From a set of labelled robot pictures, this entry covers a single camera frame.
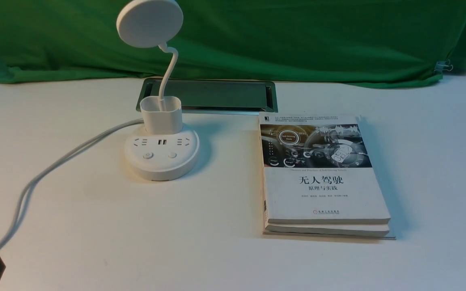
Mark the silver binder clip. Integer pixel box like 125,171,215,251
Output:
433,59,453,74

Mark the lower white book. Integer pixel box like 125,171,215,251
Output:
263,197,396,240

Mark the green backdrop cloth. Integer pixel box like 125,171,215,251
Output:
0,0,466,89

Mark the white power cable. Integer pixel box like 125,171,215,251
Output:
0,118,144,256

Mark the white desk lamp socket base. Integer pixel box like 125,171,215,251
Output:
116,0,200,181

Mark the upper white driving book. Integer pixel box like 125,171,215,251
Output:
258,112,391,225

